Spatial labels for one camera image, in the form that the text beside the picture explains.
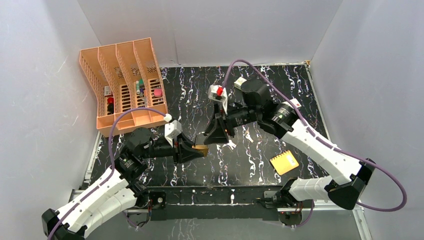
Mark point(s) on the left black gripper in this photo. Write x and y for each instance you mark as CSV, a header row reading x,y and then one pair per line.
x,y
178,151

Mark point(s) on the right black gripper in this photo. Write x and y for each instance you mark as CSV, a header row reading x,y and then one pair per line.
x,y
220,136

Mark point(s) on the brass padlock long shackle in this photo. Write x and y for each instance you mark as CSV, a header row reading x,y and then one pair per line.
x,y
199,144

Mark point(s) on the silver key bunch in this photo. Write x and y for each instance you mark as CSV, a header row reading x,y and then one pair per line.
x,y
231,145

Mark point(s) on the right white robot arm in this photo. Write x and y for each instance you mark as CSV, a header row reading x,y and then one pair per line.
x,y
346,177

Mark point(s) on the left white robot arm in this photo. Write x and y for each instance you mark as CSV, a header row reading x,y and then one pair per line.
x,y
119,188

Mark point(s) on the white green small box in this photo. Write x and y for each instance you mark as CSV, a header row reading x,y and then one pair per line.
x,y
238,83

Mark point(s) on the pink eraser in organizer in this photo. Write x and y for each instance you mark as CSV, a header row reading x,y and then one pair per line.
x,y
157,92

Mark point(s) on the orange spiral notebook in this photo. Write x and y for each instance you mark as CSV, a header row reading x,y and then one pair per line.
x,y
284,162

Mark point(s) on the white red small box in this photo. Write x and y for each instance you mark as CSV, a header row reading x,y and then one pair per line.
x,y
296,103

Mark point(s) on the red black item in organizer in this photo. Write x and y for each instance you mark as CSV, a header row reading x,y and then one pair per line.
x,y
110,105

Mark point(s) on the orange plastic file organizer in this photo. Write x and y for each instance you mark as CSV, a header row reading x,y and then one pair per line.
x,y
128,72

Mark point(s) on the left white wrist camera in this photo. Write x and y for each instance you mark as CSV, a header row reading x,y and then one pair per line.
x,y
172,129

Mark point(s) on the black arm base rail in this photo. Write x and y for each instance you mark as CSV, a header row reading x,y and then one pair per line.
x,y
227,202

